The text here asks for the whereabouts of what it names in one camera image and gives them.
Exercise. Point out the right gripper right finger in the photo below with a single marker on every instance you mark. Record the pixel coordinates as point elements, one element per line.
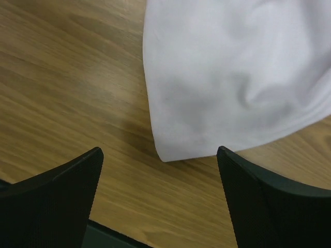
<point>270,210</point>

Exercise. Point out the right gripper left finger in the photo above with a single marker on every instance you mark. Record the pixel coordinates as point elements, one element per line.
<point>51,209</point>

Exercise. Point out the white t shirt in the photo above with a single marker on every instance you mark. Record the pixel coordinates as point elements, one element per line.
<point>238,74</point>

